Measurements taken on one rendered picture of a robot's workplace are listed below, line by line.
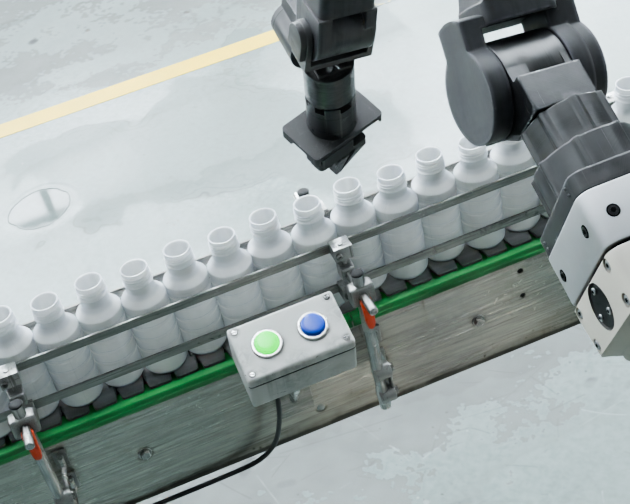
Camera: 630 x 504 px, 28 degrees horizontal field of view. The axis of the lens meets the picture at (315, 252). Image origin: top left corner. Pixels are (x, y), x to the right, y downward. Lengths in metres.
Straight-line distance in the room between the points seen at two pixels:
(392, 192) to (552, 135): 0.74
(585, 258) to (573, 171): 0.06
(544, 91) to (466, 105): 0.07
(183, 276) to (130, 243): 2.06
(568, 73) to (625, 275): 0.18
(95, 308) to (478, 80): 0.79
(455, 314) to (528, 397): 1.19
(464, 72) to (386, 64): 3.23
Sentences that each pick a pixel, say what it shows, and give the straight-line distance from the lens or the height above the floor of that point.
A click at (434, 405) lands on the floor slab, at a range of 2.95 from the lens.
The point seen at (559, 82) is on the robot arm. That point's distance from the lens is 0.95.
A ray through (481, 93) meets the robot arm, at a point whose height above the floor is 1.60.
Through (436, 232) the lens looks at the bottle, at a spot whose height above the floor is 1.06.
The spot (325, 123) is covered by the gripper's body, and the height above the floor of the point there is 1.36.
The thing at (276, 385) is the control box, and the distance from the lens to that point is 1.53.
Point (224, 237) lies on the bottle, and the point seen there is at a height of 1.15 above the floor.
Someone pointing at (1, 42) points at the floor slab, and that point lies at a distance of 5.03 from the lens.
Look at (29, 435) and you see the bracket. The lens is 1.56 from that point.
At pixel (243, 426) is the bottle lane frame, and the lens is 1.75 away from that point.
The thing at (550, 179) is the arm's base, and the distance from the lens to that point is 0.92.
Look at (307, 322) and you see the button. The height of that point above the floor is 1.12.
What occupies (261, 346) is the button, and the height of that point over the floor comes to 1.12.
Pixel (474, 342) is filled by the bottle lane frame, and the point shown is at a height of 0.87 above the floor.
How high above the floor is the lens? 2.11
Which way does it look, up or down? 38 degrees down
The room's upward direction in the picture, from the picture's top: 14 degrees counter-clockwise
